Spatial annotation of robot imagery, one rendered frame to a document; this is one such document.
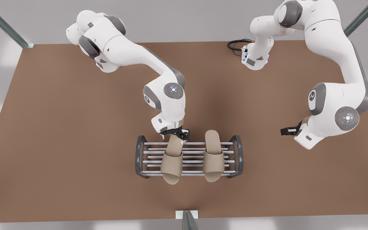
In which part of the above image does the beige slipper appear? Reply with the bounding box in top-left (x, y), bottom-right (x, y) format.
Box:
top-left (202, 130), bottom-right (225, 183)
top-left (160, 135), bottom-right (183, 185)

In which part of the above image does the grey metal shoe rack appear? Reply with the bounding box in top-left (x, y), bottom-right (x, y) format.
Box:
top-left (135, 135), bottom-right (244, 179)

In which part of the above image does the silver frame post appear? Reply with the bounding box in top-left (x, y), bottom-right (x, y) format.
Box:
top-left (343, 0), bottom-right (368, 37)
top-left (175, 210), bottom-right (199, 230)
top-left (0, 0), bottom-right (34, 49)

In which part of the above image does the black cable loop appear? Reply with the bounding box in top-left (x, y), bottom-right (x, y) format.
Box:
top-left (227, 39), bottom-right (253, 57)

